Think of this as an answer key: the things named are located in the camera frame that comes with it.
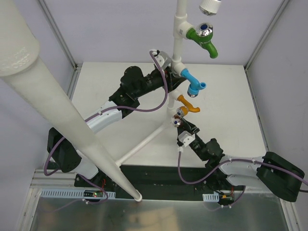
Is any white PVC pipe frame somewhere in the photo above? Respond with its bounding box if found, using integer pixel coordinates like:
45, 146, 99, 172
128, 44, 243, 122
0, 0, 195, 202

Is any left white cable duct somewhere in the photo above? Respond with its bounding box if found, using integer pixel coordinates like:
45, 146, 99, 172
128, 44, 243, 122
40, 189, 116, 199

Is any white water faucet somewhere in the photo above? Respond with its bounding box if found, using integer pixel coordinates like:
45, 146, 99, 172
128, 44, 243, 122
199, 0, 221, 16

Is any aluminium frame post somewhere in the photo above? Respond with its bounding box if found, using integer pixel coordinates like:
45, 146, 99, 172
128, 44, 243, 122
36, 0, 80, 70
244, 0, 292, 70

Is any green water faucet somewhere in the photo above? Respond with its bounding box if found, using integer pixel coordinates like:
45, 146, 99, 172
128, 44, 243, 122
186, 23, 218, 59

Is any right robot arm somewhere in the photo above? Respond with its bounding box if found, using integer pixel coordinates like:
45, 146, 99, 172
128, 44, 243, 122
172, 118, 308, 202

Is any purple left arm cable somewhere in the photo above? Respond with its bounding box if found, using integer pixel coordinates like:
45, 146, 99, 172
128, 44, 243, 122
43, 50, 169, 177

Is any orange water faucet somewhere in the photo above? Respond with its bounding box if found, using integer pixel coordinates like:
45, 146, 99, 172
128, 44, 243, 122
176, 95, 201, 117

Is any white cable duct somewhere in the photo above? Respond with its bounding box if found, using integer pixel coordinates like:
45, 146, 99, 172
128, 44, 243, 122
202, 192, 219, 202
40, 189, 116, 199

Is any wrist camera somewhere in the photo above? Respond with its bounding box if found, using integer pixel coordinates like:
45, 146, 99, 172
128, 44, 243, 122
150, 49, 171, 70
178, 131, 195, 147

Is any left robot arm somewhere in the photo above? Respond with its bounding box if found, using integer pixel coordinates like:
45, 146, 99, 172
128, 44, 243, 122
44, 66, 186, 187

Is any right white cable duct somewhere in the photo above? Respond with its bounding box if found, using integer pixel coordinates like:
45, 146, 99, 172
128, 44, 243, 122
202, 192, 219, 202

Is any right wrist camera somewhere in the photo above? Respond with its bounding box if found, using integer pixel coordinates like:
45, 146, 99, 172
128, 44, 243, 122
178, 131, 195, 147

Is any brown water faucet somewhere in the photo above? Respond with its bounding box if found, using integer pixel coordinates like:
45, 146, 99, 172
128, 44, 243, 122
172, 118, 187, 128

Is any aluminium front rail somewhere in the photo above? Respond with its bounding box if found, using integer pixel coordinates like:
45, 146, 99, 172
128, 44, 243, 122
30, 168, 82, 187

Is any blue water faucet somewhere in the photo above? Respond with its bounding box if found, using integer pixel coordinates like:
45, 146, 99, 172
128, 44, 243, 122
181, 69, 206, 98

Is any right aluminium frame post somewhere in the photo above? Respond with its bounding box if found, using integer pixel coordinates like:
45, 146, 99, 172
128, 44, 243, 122
244, 0, 292, 70

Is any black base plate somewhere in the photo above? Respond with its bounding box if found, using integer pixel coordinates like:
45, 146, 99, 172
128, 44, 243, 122
74, 165, 248, 200

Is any left aluminium frame post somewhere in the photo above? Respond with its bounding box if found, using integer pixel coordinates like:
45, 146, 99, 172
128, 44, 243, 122
36, 0, 80, 70

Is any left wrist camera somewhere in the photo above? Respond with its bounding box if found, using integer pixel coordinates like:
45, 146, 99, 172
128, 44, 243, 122
150, 49, 171, 70

